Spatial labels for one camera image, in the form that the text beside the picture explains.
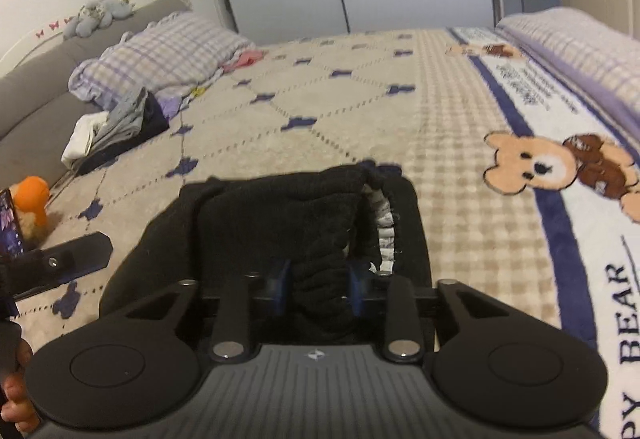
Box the grey headboard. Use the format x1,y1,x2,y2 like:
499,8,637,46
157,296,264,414
0,0,193,190

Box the purple plaid pillow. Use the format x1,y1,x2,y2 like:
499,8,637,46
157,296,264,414
68,11,256,112

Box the black pants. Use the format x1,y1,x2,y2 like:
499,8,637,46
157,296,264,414
99,160,433,350

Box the person's left hand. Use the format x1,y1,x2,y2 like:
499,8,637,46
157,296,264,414
0,344,41,430

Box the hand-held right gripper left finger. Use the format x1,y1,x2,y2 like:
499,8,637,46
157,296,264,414
125,259,293,364

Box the purple cloth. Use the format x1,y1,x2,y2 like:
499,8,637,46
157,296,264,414
157,94,191,120

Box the navy folded garment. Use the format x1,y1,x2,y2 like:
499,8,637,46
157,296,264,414
75,91,170,174

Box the pink cloth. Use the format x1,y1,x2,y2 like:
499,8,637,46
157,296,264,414
222,50,266,74

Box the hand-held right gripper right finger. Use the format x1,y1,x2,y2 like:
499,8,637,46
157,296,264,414
347,264,503,365

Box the orange toy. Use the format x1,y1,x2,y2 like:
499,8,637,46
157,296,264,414
10,175,51,230

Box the light grey knit garment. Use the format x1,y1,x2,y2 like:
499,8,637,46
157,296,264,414
92,86,148,152

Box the purple plaid quilt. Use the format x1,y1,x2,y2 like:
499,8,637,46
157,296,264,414
494,6,640,124

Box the blue plush toy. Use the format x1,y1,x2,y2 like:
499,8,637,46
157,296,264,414
62,0,137,40

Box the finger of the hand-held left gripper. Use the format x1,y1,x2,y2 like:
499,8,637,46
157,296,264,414
12,231,113,300

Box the white folded garment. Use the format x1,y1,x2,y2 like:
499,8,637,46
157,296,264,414
61,113,108,167

